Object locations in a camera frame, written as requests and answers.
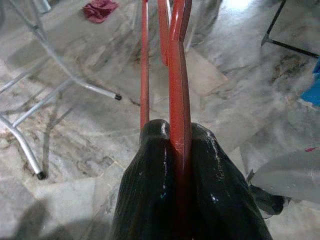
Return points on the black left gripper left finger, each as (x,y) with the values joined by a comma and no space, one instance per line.
(147,187)

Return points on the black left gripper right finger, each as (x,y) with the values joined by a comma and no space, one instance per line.
(217,195)

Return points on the red clothes hanger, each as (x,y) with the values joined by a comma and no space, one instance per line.
(178,100)

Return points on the white folding table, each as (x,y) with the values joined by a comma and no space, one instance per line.
(82,83)

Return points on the blue garment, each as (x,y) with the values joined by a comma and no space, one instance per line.
(312,92)

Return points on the black drying rack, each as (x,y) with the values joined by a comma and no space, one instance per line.
(287,46)

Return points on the crumpled red cloth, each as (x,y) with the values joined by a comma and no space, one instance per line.
(100,10)

